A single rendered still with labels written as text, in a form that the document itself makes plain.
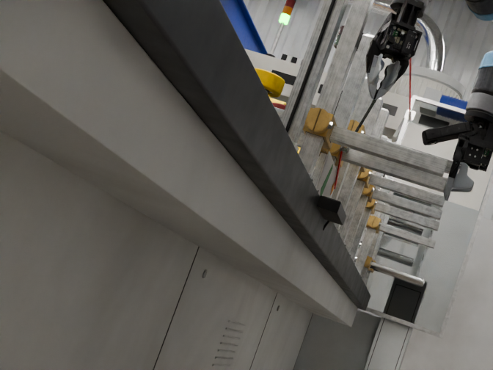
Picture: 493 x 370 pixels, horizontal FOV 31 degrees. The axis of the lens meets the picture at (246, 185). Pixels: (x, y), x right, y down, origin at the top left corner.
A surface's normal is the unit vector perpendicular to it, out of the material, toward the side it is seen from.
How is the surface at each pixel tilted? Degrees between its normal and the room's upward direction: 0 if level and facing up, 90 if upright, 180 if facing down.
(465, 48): 90
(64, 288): 90
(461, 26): 90
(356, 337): 90
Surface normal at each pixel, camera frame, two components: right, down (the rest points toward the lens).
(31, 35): 0.92, 0.31
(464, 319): -0.18, -0.20
